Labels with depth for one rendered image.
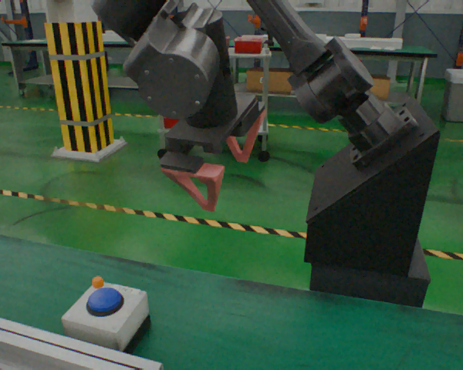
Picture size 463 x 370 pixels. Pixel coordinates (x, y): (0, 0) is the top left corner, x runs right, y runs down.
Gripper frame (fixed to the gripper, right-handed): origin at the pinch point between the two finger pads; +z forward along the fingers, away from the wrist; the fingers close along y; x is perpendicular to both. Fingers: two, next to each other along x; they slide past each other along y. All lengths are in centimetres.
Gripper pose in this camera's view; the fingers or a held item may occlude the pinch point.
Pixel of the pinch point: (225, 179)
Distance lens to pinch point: 48.8
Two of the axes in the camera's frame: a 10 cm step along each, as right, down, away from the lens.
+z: 1.6, 7.7, 6.2
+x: -8.9, -1.6, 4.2
